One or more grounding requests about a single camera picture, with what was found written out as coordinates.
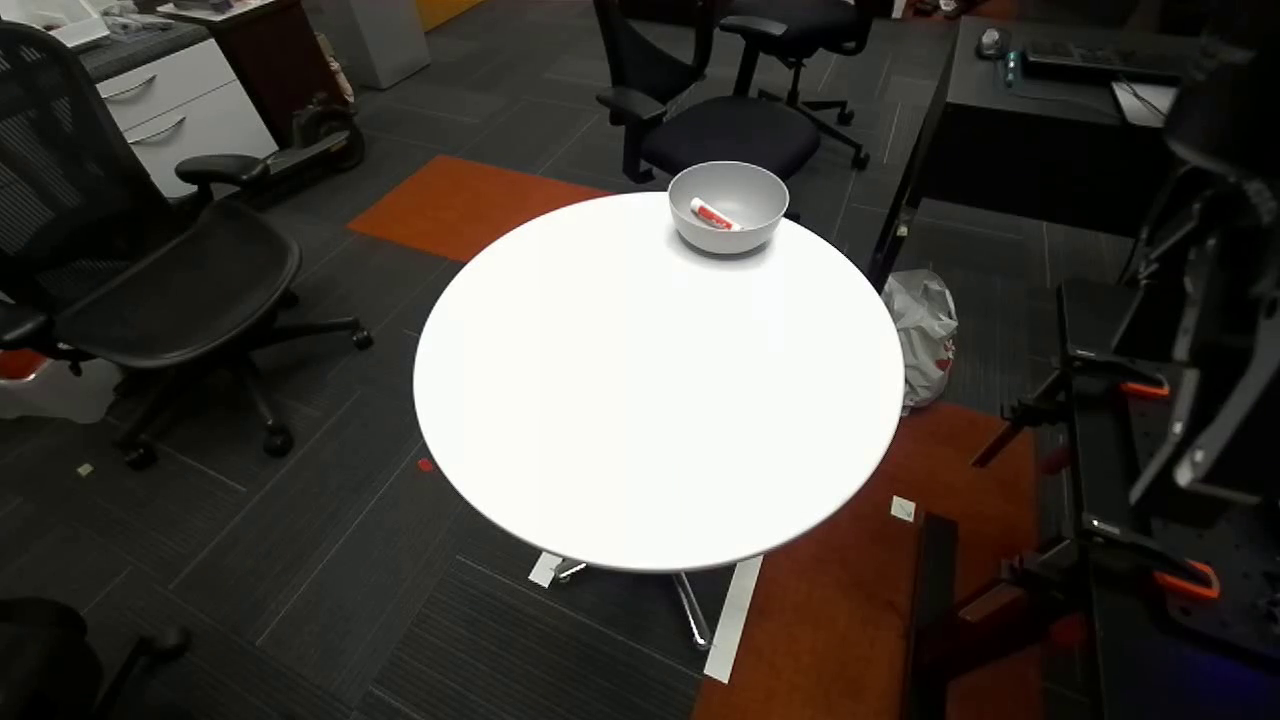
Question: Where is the red and white marker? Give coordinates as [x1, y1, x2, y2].
[688, 195, 738, 235]

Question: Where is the grey bowl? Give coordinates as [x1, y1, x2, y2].
[663, 157, 792, 261]

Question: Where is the white table base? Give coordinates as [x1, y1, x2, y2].
[523, 548, 770, 687]

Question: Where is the white plastic bag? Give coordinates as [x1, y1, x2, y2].
[879, 268, 959, 416]

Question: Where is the black desk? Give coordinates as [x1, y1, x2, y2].
[916, 13, 1256, 235]

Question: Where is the black mesh office chair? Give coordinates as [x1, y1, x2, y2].
[0, 14, 374, 471]

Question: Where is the brown wooden cabinet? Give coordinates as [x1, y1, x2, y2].
[210, 0, 361, 145]

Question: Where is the orange and black bar clamp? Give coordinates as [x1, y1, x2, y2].
[971, 348, 1176, 471]
[997, 515, 1223, 633]

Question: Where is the white drawer cabinet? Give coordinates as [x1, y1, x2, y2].
[75, 34, 284, 205]

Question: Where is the black keyboard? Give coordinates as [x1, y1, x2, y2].
[1021, 34, 1204, 82]

